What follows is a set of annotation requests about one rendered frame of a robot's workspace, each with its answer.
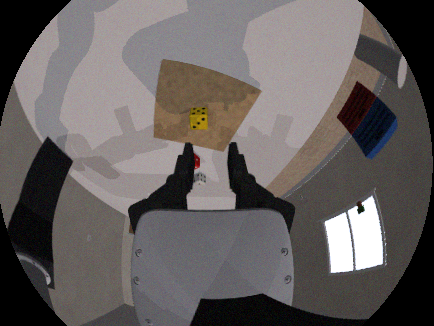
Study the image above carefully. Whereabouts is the yellow die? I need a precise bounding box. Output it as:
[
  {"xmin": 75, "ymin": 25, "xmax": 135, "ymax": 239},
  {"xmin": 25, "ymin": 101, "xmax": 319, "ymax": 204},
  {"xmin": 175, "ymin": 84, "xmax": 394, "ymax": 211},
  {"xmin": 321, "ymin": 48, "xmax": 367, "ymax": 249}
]
[{"xmin": 189, "ymin": 107, "xmax": 208, "ymax": 130}]

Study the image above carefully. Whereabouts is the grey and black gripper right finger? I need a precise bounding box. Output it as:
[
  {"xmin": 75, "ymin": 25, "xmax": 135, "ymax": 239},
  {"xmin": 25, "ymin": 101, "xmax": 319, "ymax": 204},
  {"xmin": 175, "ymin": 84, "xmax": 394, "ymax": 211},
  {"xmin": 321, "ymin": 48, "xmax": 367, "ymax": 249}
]
[{"xmin": 227, "ymin": 142, "xmax": 295, "ymax": 233}]

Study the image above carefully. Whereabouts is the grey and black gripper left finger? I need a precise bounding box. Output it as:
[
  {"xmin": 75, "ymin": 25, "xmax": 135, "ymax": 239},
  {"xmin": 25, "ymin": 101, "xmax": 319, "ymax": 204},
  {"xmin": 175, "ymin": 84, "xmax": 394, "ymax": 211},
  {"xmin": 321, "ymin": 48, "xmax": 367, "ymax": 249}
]
[{"xmin": 128, "ymin": 143, "xmax": 195, "ymax": 233}]

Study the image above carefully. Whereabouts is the red die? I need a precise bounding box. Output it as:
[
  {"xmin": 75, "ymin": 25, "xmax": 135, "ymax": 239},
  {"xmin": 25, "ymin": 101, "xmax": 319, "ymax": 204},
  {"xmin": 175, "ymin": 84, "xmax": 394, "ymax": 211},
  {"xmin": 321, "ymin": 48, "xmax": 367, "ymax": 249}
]
[{"xmin": 194, "ymin": 153, "xmax": 200, "ymax": 169}]

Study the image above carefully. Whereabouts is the brown mat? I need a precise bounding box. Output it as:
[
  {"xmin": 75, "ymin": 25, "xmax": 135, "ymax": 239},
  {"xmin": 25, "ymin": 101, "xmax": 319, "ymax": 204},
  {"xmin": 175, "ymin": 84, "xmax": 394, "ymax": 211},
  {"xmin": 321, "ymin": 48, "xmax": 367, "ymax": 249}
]
[{"xmin": 154, "ymin": 59, "xmax": 262, "ymax": 152}]

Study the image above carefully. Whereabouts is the white die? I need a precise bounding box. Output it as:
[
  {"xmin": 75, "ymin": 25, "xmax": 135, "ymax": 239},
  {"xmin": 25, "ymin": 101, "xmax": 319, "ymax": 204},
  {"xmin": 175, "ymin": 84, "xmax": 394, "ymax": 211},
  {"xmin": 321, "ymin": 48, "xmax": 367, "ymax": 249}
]
[{"xmin": 193, "ymin": 173, "xmax": 206, "ymax": 187}]

